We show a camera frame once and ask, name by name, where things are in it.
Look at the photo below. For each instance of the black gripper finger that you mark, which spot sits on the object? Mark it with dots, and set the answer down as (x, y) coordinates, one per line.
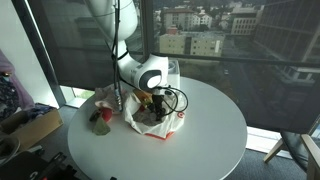
(158, 117)
(163, 112)

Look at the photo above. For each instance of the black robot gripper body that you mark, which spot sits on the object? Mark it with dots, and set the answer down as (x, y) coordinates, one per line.
(157, 103)

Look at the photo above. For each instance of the white red plastic bag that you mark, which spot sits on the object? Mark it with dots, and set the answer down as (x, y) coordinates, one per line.
(143, 121)

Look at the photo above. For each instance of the pink plush toy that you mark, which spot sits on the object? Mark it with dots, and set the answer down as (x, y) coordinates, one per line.
(106, 99)

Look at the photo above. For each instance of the red plush radish toy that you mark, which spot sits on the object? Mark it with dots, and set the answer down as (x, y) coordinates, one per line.
(101, 117)

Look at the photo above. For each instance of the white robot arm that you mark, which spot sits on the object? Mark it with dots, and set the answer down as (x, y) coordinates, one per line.
(117, 21)

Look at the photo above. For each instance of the round white table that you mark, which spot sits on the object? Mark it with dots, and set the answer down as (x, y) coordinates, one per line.
(202, 138)

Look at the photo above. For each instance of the cardboard box with clutter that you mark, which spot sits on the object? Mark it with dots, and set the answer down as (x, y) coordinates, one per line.
(32, 125)

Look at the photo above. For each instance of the wooden lounge chair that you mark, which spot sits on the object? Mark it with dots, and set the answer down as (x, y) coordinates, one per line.
(304, 150)

